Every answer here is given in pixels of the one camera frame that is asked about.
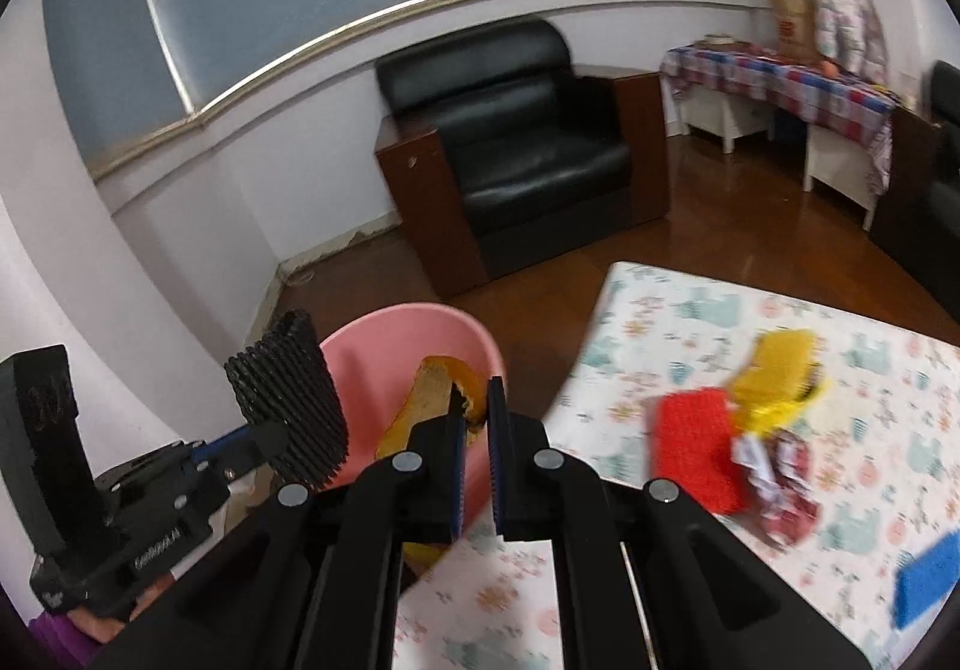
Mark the red white wrapper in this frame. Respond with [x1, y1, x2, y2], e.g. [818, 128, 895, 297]
[731, 430, 822, 551]

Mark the red foam net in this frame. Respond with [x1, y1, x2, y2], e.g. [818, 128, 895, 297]
[649, 388, 751, 515]

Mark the checkered tablecloth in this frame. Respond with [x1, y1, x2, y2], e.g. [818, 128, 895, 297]
[658, 41, 901, 198]

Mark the cardboard box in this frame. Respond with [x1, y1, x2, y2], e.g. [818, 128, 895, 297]
[766, 0, 815, 59]

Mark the large yellow foam net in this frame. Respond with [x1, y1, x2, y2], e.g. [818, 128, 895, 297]
[731, 330, 820, 401]

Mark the floral tablecloth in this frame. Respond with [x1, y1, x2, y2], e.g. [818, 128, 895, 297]
[390, 261, 960, 670]

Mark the blue foam net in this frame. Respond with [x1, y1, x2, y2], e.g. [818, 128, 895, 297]
[890, 529, 960, 630]

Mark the black foam net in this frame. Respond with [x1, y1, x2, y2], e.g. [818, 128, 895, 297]
[223, 308, 352, 491]

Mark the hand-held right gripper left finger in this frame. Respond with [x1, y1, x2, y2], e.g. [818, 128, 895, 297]
[97, 381, 467, 670]

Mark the white side table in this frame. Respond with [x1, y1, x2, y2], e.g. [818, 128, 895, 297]
[679, 80, 882, 232]

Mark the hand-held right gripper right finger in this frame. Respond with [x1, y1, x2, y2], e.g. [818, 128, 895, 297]
[487, 376, 875, 670]

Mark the small yellow foam net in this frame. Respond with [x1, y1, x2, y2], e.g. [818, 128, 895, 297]
[739, 381, 832, 432]

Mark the person's left forearm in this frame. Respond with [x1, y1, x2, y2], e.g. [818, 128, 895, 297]
[26, 576, 181, 670]

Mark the orange peel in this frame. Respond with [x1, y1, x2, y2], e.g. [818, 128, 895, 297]
[373, 356, 490, 566]

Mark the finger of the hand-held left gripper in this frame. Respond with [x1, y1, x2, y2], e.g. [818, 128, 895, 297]
[201, 418, 292, 491]
[191, 424, 257, 469]

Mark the pink plastic bucket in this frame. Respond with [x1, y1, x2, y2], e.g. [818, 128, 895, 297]
[316, 302, 505, 551]

